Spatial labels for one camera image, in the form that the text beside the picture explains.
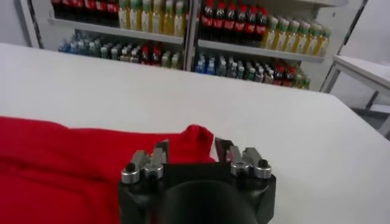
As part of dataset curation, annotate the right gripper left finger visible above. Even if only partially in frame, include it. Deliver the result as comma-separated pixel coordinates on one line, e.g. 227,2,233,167
121,139,170,184

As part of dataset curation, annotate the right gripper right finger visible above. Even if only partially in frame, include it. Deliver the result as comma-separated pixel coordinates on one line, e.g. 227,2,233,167
214,137,272,180

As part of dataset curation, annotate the red t-shirt with bear print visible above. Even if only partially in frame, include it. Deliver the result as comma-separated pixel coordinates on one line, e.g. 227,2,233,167
0,116,216,224

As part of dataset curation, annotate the beverage display shelf unit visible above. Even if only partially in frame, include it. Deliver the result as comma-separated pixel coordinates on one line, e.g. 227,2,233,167
18,0,196,72
184,0,366,92

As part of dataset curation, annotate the yellow tea bottle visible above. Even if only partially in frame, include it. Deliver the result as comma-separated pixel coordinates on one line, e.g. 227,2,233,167
151,0,163,35
118,0,129,30
313,27,332,57
161,0,174,37
173,0,186,38
262,16,278,49
127,0,140,32
139,0,152,33
292,23,309,54
272,18,289,51
282,20,299,52
303,24,320,55

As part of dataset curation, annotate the red cap cola bottle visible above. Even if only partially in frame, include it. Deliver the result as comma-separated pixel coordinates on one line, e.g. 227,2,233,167
72,0,85,23
223,2,236,43
212,1,225,42
62,0,73,21
233,4,247,45
255,7,269,48
94,0,107,26
106,0,119,28
200,0,214,40
244,5,257,46
83,0,96,24
51,0,63,19

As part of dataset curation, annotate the white table with metal legs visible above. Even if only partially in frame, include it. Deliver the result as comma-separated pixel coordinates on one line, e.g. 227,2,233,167
319,54,390,138

